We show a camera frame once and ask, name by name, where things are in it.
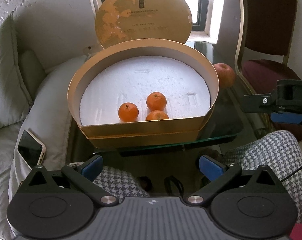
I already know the gold gift box lid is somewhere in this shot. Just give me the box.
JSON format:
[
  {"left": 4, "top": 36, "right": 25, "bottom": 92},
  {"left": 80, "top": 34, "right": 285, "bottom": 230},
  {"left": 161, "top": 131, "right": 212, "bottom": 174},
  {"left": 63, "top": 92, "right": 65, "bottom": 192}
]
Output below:
[{"left": 95, "top": 0, "right": 192, "bottom": 48}]

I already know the maroon padded chair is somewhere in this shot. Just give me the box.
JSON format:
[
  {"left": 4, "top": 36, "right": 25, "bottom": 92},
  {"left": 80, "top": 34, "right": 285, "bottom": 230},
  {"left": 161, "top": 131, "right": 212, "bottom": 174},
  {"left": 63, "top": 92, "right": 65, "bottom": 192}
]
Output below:
[{"left": 237, "top": 0, "right": 302, "bottom": 141}]

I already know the red apple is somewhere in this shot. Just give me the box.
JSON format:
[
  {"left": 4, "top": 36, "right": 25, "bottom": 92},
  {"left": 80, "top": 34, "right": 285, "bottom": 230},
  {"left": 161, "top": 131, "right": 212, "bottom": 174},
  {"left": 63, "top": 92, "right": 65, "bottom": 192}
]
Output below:
[{"left": 213, "top": 63, "right": 236, "bottom": 89}]

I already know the gold gift box base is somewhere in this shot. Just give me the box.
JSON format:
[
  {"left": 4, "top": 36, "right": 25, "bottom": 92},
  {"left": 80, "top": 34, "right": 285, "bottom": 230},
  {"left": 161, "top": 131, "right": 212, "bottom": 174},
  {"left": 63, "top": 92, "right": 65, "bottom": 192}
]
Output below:
[{"left": 67, "top": 39, "right": 219, "bottom": 148}]

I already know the white foam insert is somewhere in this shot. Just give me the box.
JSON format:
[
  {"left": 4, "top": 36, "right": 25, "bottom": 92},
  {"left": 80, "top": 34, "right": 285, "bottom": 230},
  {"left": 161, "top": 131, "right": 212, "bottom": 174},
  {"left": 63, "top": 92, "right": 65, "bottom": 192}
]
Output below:
[{"left": 80, "top": 56, "right": 211, "bottom": 126}]

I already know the orange tangerine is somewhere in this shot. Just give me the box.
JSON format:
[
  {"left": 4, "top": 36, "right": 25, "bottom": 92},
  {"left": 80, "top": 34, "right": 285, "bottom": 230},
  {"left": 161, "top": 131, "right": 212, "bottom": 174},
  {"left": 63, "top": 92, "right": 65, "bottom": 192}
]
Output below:
[
  {"left": 146, "top": 110, "right": 169, "bottom": 121},
  {"left": 118, "top": 102, "right": 139, "bottom": 122},
  {"left": 146, "top": 92, "right": 167, "bottom": 111}
]

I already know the grey upright cushion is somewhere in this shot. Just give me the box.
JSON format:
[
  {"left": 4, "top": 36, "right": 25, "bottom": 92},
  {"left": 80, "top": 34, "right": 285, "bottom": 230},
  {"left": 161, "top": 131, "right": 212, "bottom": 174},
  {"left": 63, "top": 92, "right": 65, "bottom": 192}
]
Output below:
[{"left": 0, "top": 13, "right": 33, "bottom": 129}]

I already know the smartphone with beige case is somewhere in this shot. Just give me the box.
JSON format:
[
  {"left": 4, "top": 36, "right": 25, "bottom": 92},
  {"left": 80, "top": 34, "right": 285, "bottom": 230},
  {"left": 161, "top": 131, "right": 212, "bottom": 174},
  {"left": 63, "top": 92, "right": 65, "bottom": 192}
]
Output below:
[{"left": 17, "top": 129, "right": 46, "bottom": 168}]

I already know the houndstooth trouser left leg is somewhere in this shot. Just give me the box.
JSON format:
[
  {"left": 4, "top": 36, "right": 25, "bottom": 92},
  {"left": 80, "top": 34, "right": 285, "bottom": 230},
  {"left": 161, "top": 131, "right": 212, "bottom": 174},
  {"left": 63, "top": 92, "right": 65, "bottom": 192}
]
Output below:
[{"left": 73, "top": 160, "right": 151, "bottom": 203}]

